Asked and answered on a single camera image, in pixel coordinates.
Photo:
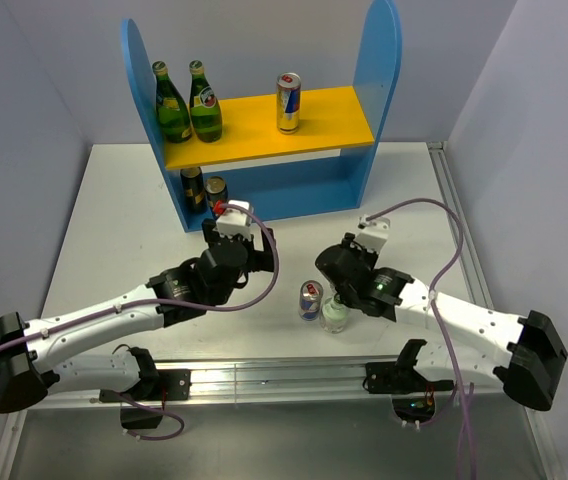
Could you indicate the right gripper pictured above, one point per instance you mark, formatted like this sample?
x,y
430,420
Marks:
x,y
349,240

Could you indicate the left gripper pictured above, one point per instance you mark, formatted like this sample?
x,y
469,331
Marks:
x,y
260,259

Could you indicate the black gold can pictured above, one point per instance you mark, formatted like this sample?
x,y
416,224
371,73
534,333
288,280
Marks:
x,y
216,191
193,189

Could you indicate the red bull can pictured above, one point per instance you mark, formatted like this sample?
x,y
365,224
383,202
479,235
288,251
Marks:
x,y
288,97
310,298

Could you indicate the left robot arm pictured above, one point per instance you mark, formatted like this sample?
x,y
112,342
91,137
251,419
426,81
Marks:
x,y
42,357

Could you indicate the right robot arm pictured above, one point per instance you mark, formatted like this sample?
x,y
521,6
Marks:
x,y
523,354

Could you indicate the blue and yellow shelf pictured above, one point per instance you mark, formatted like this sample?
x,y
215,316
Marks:
x,y
321,168

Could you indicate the front clear glass bottle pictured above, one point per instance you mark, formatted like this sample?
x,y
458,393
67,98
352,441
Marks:
x,y
334,315

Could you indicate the green bottle red label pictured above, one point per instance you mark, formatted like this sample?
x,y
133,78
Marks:
x,y
205,111

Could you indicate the green bottle yellow label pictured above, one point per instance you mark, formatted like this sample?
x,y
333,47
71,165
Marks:
x,y
171,110

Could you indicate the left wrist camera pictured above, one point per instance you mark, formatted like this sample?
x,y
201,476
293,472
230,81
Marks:
x,y
233,220

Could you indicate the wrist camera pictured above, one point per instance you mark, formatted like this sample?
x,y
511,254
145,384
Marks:
x,y
233,220
373,234

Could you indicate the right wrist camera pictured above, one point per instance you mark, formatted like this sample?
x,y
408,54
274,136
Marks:
x,y
373,234

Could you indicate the aluminium right rail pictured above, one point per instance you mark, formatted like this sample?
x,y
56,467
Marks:
x,y
469,261

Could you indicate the aluminium rail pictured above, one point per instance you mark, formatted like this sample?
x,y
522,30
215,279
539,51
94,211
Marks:
x,y
469,261
264,382

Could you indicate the aluminium front rail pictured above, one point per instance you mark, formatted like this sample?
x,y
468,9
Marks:
x,y
264,382

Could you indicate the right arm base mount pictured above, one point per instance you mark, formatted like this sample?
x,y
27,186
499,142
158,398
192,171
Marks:
x,y
414,398

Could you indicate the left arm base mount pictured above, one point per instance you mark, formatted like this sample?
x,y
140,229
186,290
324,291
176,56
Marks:
x,y
172,385

